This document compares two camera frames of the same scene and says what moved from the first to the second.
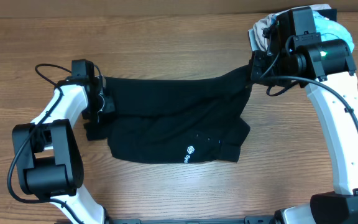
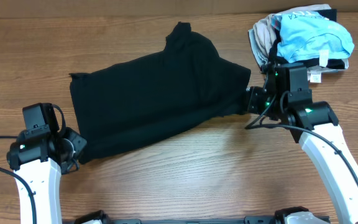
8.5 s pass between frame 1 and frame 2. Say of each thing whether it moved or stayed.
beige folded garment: stayed
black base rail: stayed
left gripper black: moved
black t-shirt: moved
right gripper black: moved
